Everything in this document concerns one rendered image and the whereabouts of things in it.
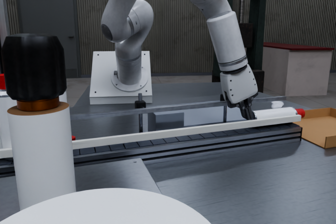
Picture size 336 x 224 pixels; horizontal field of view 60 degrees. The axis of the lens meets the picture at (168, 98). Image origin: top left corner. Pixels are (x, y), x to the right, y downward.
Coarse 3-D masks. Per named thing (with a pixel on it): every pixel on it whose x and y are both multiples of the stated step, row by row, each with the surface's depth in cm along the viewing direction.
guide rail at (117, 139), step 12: (252, 120) 89; (264, 120) 90; (276, 120) 91; (288, 120) 93; (300, 120) 94; (144, 132) 78; (156, 132) 79; (168, 132) 80; (180, 132) 81; (192, 132) 82; (204, 132) 84; (72, 144) 72; (84, 144) 73; (96, 144) 74; (108, 144) 75; (0, 156) 67; (12, 156) 68
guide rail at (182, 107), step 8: (272, 96) 99; (280, 96) 99; (184, 104) 89; (192, 104) 89; (200, 104) 90; (208, 104) 91; (216, 104) 92; (224, 104) 93; (96, 112) 80; (104, 112) 80; (112, 112) 81; (120, 112) 82; (128, 112) 83; (136, 112) 84; (144, 112) 84
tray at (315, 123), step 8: (312, 112) 118; (320, 112) 120; (328, 112) 121; (304, 120) 115; (312, 120) 115; (320, 120) 115; (328, 120) 115; (304, 128) 106; (312, 128) 106; (320, 128) 106; (328, 128) 106; (304, 136) 98; (312, 136) 98; (320, 136) 98; (328, 136) 88; (320, 144) 91; (328, 144) 89
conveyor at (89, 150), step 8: (240, 128) 92; (248, 128) 92; (256, 128) 92; (264, 128) 92; (272, 128) 92; (280, 128) 93; (176, 136) 85; (184, 136) 85; (192, 136) 85; (200, 136) 85; (208, 136) 85; (216, 136) 85; (112, 144) 79; (120, 144) 79; (128, 144) 79; (136, 144) 79; (144, 144) 79; (152, 144) 79; (80, 152) 74; (88, 152) 74; (96, 152) 75; (0, 160) 69
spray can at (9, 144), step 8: (0, 80) 66; (0, 88) 66; (0, 96) 66; (8, 96) 66; (0, 104) 66; (8, 104) 66; (16, 104) 68; (0, 112) 67; (0, 120) 67; (0, 128) 68; (8, 128) 67; (8, 136) 68; (8, 144) 68; (8, 160) 69
